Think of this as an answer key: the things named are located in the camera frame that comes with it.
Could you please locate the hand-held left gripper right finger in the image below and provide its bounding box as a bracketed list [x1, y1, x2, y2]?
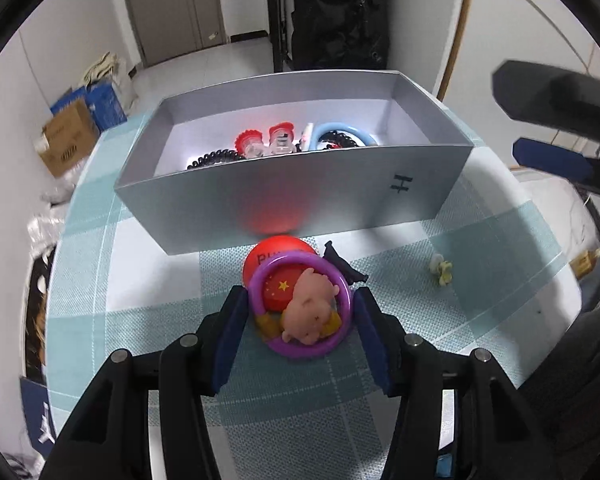
[352, 286, 566, 480]

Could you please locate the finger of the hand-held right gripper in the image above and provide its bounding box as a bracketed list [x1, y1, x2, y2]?
[512, 137, 600, 196]
[491, 60, 600, 136]

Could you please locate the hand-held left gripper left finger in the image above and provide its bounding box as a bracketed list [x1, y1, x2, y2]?
[40, 285, 253, 480]

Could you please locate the purple ring bracelet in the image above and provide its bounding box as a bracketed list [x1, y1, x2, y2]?
[250, 252, 353, 360]

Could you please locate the pink pig toy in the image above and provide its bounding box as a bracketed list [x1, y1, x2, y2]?
[281, 267, 341, 346]

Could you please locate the red round toy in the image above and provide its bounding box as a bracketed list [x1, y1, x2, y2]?
[243, 235, 322, 313]

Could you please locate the grey cardboard box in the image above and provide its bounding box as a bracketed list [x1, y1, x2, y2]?
[114, 69, 477, 256]

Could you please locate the black bead bracelet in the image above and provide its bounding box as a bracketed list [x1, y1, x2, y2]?
[320, 130, 366, 150]
[186, 148, 247, 171]

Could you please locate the light blue ring bracelet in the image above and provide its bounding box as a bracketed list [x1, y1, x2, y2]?
[312, 120, 379, 150]

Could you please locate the red-capped clear charm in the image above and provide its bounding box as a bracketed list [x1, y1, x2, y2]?
[267, 122, 299, 156]
[236, 130, 267, 159]

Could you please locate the black hair clip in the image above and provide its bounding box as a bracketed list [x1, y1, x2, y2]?
[322, 241, 371, 285]

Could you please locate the white wardrobe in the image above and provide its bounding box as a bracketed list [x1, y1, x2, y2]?
[437, 0, 600, 161]

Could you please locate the small yellow flower charm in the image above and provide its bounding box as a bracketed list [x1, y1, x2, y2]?
[428, 254, 455, 286]

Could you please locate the small tan object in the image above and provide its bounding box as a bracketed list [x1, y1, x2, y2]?
[572, 247, 600, 279]

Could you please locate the blue shoe box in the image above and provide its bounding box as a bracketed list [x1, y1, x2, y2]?
[20, 377, 65, 461]

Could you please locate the person's dark clothing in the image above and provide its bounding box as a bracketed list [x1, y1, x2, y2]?
[520, 295, 600, 480]

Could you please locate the silver plastic bag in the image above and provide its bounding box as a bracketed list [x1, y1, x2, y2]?
[26, 210, 68, 258]

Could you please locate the large black bag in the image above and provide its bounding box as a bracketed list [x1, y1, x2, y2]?
[291, 0, 391, 72]

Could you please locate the brown cardboard box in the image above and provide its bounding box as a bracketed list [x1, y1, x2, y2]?
[40, 97, 101, 178]

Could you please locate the black metal rack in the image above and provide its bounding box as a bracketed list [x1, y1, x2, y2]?
[267, 0, 296, 73]

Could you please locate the white tote bag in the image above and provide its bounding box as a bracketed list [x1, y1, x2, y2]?
[80, 51, 137, 106]

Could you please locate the grey door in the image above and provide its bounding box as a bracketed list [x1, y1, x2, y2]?
[120, 0, 227, 68]

